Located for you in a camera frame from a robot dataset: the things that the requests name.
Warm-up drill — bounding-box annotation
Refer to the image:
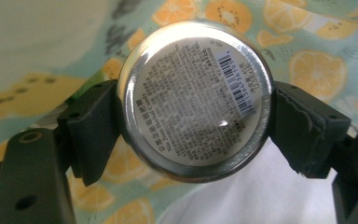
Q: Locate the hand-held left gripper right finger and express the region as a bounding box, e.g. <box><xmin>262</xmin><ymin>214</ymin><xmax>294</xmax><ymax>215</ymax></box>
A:
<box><xmin>268</xmin><ymin>80</ymin><xmax>352</xmax><ymax>180</ymax></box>

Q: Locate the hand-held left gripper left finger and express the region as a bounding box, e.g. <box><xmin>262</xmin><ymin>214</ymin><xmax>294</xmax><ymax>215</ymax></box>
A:
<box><xmin>56</xmin><ymin>78</ymin><xmax>126</xmax><ymax>188</ymax></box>

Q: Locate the fruit-patterned tablecloth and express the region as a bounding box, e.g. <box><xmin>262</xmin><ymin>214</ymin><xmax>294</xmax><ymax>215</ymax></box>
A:
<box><xmin>0</xmin><ymin>0</ymin><xmax>358</xmax><ymax>224</ymax></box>

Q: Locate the round silver tin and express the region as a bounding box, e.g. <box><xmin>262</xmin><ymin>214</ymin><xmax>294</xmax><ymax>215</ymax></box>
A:
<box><xmin>116</xmin><ymin>20</ymin><xmax>275</xmax><ymax>185</ymax></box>

